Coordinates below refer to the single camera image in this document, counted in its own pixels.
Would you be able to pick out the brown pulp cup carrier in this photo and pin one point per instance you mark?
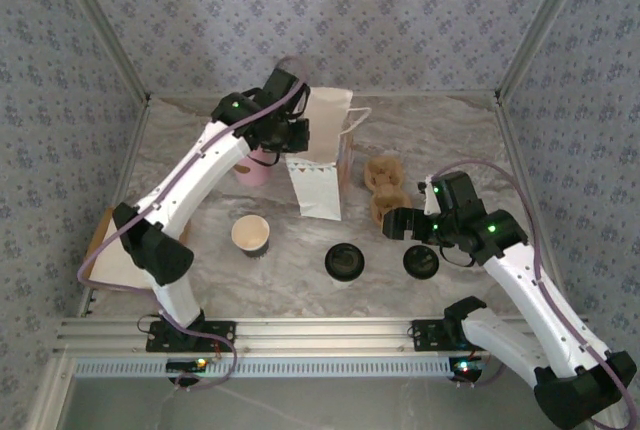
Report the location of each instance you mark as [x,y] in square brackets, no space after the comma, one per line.
[382,170]

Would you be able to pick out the white paper bag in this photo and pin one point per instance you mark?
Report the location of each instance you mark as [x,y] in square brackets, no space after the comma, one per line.
[320,195]

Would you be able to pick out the paper cup with black sleeve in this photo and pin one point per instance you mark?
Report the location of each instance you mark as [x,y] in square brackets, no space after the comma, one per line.
[247,232]

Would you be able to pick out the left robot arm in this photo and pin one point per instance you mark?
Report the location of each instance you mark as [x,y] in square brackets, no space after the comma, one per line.
[215,165]

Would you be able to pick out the pink sachet holder cup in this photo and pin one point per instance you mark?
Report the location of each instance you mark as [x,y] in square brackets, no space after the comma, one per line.
[252,172]

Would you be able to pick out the small circuit board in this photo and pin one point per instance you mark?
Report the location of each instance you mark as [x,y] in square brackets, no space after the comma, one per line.
[190,365]
[467,367]

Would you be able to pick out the wooden tray with napkin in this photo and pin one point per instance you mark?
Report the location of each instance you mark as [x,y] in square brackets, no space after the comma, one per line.
[186,232]

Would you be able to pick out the aluminium table edge rail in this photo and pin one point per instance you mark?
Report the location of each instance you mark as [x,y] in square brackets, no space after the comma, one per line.
[514,145]
[130,160]

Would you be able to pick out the thin aluminium rail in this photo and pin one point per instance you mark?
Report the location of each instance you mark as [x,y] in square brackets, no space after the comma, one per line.
[400,95]

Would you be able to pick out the wide aluminium base rail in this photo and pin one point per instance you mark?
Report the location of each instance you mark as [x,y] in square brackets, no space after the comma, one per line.
[325,335]

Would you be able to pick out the aluminium frame post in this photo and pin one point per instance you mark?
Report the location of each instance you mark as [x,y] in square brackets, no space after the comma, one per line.
[105,25]
[540,25]

